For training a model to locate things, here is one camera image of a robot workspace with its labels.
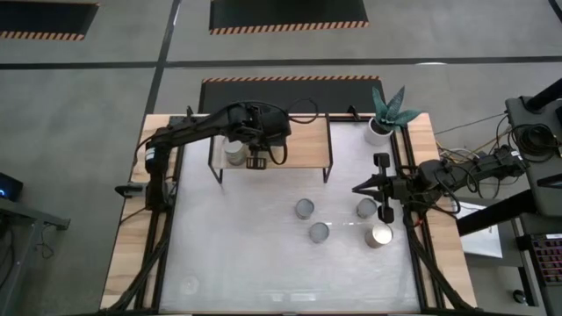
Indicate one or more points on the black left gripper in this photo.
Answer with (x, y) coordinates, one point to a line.
(268, 125)

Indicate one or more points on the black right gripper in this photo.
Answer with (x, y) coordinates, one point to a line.
(399, 188)

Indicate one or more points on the sliced peaches can green label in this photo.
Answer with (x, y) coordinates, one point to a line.
(366, 207)

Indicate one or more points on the white cup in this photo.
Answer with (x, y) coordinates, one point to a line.
(235, 151)

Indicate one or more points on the saucy o's can white label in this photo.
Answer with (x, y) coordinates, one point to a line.
(378, 235)

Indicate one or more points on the peas can yellow blue label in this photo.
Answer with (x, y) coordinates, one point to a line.
(304, 208)

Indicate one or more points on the carrots can yellow label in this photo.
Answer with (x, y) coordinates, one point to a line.
(319, 232)

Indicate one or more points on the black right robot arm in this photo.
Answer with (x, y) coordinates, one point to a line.
(483, 167)

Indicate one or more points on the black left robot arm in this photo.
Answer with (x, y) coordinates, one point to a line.
(193, 127)

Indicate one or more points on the white plant pot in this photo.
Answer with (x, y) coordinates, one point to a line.
(373, 136)

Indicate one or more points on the green artificial plant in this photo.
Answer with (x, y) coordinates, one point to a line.
(391, 112)

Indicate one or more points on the black mat hazard stripe edge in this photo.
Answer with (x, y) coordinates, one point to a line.
(44, 17)
(285, 13)
(329, 94)

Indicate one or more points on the white paper sheet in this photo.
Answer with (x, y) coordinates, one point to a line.
(483, 241)

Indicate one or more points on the black cart support bar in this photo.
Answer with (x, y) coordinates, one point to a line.
(496, 213)

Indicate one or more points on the grey equipment cart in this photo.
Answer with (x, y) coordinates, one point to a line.
(540, 167)

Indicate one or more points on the black computer mouse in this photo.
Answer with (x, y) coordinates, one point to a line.
(520, 297)

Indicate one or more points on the backlit keyboard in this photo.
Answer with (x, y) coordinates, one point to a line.
(549, 259)

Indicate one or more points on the grey desk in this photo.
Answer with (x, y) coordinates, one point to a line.
(26, 215)

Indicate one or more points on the black device blue light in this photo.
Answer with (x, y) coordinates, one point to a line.
(11, 186)

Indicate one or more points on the wooden shelf black metal frame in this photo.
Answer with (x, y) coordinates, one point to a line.
(307, 149)

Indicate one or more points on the black table frame rail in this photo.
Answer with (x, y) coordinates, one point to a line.
(416, 263)
(163, 259)

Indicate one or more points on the black clamp mount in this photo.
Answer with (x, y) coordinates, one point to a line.
(129, 190)

